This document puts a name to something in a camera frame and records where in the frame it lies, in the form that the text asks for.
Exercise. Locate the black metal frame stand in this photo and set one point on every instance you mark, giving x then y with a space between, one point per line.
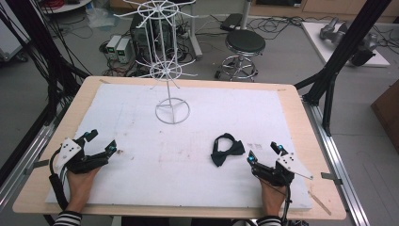
342 56

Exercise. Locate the grey desk leg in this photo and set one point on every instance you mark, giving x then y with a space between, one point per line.
195 34

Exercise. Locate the clear plastic bag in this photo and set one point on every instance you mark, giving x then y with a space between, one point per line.
100 17

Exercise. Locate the metal clamp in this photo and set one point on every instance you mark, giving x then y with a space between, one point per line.
37 164
331 178

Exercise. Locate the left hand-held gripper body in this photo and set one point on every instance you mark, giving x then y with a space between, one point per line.
75 158

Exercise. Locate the black bow tie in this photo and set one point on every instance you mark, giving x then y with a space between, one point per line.
227 151

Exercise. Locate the person's right hand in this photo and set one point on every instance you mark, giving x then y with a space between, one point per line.
272 197

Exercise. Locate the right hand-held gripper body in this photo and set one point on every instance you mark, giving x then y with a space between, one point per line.
282 171

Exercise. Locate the white bench power supply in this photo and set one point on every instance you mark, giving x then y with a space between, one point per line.
124 50
113 45

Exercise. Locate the black flat box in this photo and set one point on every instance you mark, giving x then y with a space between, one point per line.
231 21

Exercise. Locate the person's left hand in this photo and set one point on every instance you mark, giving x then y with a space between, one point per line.
80 188

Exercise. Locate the white pole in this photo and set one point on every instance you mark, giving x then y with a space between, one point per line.
246 14

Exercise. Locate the white floor board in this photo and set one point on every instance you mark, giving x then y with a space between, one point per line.
316 37

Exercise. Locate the thin wooden stick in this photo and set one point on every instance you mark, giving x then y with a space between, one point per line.
320 203

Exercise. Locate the aluminium table rail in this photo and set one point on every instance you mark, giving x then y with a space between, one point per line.
28 160
338 157

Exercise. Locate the black round stool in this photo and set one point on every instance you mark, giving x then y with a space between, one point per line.
245 42

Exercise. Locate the black computer tower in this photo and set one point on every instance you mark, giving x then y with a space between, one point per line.
141 37

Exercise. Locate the brown wooden cabinet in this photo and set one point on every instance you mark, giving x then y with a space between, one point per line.
389 113

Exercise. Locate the white foam mat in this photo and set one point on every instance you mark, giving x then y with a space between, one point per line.
175 175

